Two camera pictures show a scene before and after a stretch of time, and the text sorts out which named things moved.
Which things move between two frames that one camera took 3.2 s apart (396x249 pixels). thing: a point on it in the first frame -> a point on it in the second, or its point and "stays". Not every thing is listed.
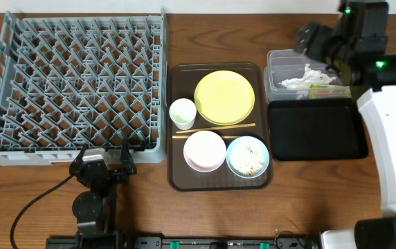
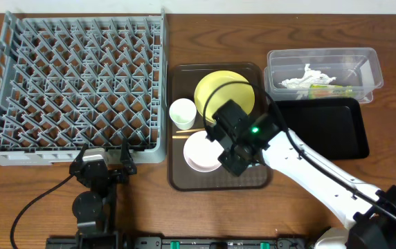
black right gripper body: x=320 y=45 -> x=232 y=162
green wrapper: x=322 y=91 stays
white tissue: x=311 y=77 stays
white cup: x=183 y=112 stays
